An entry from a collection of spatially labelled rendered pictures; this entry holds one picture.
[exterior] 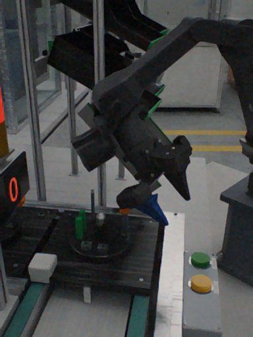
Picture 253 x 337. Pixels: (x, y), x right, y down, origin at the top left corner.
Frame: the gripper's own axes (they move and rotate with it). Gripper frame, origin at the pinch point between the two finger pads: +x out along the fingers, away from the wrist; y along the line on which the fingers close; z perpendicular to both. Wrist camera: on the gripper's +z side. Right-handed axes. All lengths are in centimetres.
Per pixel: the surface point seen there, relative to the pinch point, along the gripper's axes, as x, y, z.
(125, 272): 8.9, -10.1, -11.3
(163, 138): -2, 42, -31
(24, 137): -26, 42, -101
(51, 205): -5.8, -0.2, -38.7
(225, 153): 83, 252, -160
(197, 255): 15.7, 2.7, -4.4
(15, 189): -17.5, -22.1, -5.4
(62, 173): -7, 27, -68
